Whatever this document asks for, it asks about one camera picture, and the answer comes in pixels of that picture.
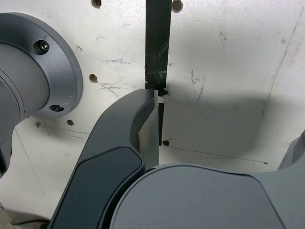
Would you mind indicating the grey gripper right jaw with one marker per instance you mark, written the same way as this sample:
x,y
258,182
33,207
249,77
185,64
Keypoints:
x,y
195,200

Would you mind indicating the black tape strip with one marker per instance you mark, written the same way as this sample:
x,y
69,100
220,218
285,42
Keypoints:
x,y
157,35

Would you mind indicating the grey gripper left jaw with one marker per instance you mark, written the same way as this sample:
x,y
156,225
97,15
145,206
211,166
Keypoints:
x,y
107,143

